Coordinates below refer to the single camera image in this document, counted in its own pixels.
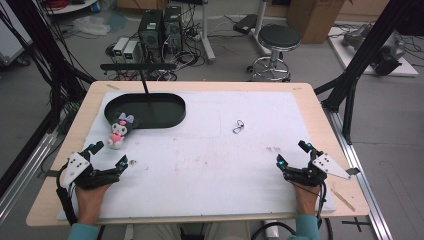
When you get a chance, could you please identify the white floor board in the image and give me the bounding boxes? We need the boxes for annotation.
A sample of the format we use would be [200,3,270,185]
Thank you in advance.
[327,25,420,78]

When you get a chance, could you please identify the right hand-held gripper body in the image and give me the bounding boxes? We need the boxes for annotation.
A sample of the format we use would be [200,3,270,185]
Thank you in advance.
[283,152,352,188]

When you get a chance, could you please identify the brown cardboard box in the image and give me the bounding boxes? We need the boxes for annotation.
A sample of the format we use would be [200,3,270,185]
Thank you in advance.
[286,0,347,45]

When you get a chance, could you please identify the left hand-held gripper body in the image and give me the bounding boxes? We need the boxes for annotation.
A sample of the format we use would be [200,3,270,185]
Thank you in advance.
[60,150,122,191]

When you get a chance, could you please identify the left hand-held gripper black cable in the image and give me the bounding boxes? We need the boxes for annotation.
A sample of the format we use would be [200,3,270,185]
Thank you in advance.
[55,165,78,226]

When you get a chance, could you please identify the white desk leg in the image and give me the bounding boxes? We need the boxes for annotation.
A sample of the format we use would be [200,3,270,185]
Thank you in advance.
[251,0,272,56]
[199,0,217,65]

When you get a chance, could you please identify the grey and black robot device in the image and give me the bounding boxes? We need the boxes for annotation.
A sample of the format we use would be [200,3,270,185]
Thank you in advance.
[342,23,407,77]

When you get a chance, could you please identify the clear plastic bag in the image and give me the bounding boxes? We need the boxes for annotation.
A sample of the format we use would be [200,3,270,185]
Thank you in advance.
[72,15,111,37]

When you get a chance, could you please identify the black looped floor cable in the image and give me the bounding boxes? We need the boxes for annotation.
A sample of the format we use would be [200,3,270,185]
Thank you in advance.
[250,221,298,240]

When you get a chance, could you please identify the person's left hand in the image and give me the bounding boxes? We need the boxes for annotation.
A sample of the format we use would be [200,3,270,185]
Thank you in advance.
[75,182,113,226]

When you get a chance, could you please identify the white foam mat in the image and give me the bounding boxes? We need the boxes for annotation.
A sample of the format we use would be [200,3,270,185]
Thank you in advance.
[56,90,337,222]

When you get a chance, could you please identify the right hand-held gripper black cable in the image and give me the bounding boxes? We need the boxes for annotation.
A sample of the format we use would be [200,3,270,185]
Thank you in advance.
[315,181,330,231]

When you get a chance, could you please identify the black round stool chrome base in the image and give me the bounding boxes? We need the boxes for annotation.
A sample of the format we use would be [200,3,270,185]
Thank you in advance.
[247,23,302,83]

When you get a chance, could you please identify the white power supply unit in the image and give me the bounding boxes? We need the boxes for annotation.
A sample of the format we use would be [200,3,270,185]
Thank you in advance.
[112,36,130,63]
[122,39,140,65]

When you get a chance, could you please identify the black metal frame post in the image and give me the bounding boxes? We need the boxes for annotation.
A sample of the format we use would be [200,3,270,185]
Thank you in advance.
[0,0,98,134]
[313,0,424,145]

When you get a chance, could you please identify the person's right hand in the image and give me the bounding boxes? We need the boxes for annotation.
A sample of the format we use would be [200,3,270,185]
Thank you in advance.
[292,182,323,217]

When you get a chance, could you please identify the black oval tray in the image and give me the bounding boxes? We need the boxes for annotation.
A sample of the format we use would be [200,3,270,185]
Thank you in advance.
[103,92,187,130]

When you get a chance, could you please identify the large black computer tower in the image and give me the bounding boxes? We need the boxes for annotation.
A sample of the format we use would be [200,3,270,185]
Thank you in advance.
[137,9,165,64]

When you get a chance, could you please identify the thin wooden stick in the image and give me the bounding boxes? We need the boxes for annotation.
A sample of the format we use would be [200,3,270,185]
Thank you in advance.
[330,187,357,213]

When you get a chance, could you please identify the small black computer tower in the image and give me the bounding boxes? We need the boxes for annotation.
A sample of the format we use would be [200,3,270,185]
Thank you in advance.
[162,5,184,55]

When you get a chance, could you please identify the hand-held gripper black cable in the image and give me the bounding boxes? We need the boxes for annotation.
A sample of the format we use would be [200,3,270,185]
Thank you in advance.
[315,181,330,231]
[55,165,78,226]

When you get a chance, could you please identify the person's beige trousers legs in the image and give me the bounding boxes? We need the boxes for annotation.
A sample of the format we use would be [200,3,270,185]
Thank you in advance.
[123,221,252,240]

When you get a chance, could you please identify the black and pink plush doll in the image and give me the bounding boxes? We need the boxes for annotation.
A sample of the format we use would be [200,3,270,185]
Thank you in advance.
[106,112,136,150]

